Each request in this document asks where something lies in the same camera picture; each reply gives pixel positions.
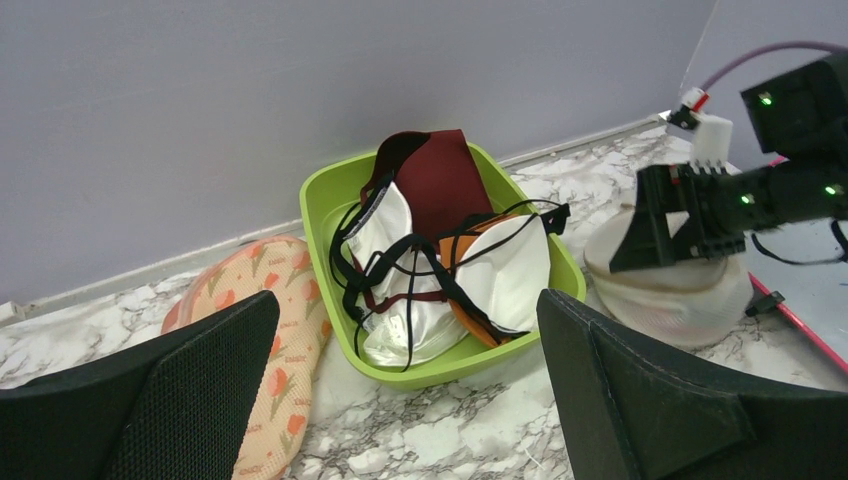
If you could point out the white bra with black straps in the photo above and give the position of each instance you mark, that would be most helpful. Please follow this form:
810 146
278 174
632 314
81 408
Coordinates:
390 289

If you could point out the green plastic basin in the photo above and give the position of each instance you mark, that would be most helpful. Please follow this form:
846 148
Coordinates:
324 199

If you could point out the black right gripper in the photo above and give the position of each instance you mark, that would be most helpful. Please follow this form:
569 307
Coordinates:
665 226

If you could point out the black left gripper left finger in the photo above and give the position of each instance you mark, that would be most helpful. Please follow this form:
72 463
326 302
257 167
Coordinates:
174 407

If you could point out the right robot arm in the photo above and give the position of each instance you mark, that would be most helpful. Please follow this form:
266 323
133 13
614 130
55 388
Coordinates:
698 210

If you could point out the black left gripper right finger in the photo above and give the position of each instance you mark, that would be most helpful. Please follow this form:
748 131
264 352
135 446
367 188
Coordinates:
632 407

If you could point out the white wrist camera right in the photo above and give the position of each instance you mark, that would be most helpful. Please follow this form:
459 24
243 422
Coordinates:
712 134

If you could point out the maroon bra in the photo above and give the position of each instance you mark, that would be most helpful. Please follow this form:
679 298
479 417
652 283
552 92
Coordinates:
437 175

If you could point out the pink framed whiteboard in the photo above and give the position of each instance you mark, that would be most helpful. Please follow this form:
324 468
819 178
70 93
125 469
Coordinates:
815 296

